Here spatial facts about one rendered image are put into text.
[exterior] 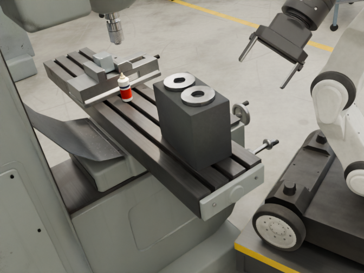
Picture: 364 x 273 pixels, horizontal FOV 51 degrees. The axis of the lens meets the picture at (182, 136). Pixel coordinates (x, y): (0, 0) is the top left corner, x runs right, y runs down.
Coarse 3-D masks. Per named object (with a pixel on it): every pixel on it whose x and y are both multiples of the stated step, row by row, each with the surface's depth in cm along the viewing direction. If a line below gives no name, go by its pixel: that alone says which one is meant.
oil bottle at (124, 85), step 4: (120, 76) 137; (124, 76) 137; (120, 80) 136; (124, 80) 136; (128, 80) 138; (120, 84) 137; (124, 84) 137; (128, 84) 138; (120, 88) 138; (124, 88) 137; (128, 88) 138; (120, 92) 140; (124, 92) 138; (128, 92) 139; (124, 96) 140; (128, 96) 140; (132, 96) 142; (124, 100) 141; (128, 100) 141
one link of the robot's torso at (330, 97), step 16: (320, 96) 122; (336, 96) 119; (320, 112) 125; (336, 112) 122; (352, 112) 129; (320, 128) 132; (336, 128) 127; (352, 128) 128; (336, 144) 134; (352, 144) 131; (352, 160) 134
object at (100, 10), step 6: (90, 0) 107; (96, 0) 107; (102, 0) 108; (108, 0) 108; (114, 0) 110; (120, 0) 111; (126, 0) 113; (132, 0) 114; (96, 6) 110; (102, 6) 110; (108, 6) 111; (114, 6) 112; (120, 6) 114; (126, 6) 115; (96, 12) 116; (102, 12) 114; (108, 12) 114
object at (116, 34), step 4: (120, 24) 121; (108, 28) 121; (112, 28) 120; (116, 28) 121; (120, 28) 122; (108, 32) 123; (112, 32) 121; (116, 32) 121; (120, 32) 122; (112, 36) 122; (116, 36) 122; (120, 36) 123; (112, 40) 123; (116, 40) 123; (120, 40) 123
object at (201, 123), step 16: (176, 80) 109; (192, 80) 106; (160, 96) 108; (176, 96) 103; (192, 96) 99; (208, 96) 98; (224, 96) 100; (160, 112) 113; (176, 112) 102; (192, 112) 95; (208, 112) 97; (224, 112) 99; (160, 128) 119; (176, 128) 107; (192, 128) 97; (208, 128) 99; (224, 128) 102; (176, 144) 112; (192, 144) 100; (208, 144) 102; (224, 144) 105; (192, 160) 105; (208, 160) 105
